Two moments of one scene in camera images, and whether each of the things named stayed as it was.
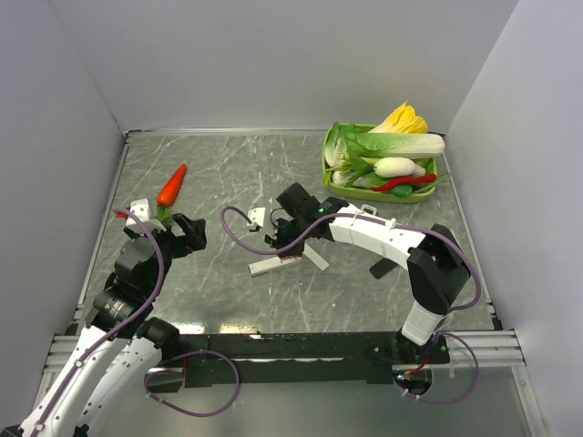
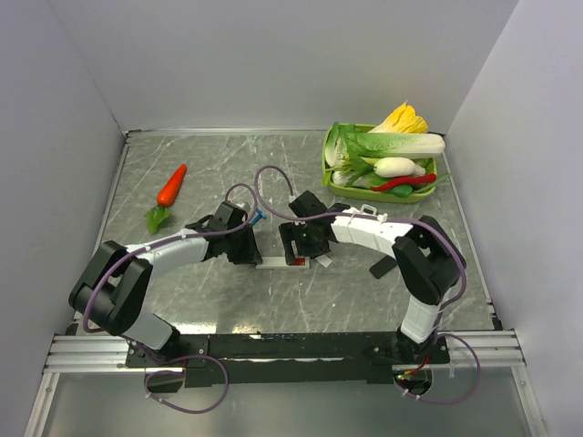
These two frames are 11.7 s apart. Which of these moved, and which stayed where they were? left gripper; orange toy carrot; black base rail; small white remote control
Moved: left gripper
Stayed: small white remote control; black base rail; orange toy carrot
